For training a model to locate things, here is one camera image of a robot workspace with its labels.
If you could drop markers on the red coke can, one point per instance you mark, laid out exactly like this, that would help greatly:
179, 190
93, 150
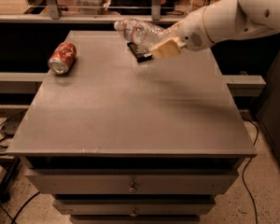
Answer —
62, 58

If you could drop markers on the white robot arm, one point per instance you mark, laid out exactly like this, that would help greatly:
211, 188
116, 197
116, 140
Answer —
223, 20

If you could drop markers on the grey drawer cabinet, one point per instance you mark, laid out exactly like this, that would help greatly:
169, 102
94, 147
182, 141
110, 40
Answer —
113, 114

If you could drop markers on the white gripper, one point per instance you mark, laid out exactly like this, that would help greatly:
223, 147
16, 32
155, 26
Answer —
192, 34

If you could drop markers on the middle grey drawer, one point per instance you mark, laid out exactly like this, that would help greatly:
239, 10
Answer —
133, 208

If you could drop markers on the bottom grey drawer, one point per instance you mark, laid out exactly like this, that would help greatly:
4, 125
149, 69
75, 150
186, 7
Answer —
133, 220

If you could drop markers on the clear plastic water bottle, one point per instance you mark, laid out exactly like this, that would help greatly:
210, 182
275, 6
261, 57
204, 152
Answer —
141, 33

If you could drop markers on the metal railing shelf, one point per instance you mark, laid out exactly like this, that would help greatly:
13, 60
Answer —
66, 12

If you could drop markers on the clear plastic container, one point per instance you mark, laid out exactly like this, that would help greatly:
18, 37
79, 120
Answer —
90, 7

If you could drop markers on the grey drawer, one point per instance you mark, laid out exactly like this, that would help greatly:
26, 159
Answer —
88, 182
133, 220
133, 208

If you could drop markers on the top grey drawer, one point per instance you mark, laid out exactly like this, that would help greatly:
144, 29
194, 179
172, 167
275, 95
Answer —
88, 182

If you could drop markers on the black chocolate bar wrapper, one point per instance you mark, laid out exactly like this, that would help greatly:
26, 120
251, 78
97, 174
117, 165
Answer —
140, 54

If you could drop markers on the black bag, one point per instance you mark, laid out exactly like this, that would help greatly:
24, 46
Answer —
139, 7

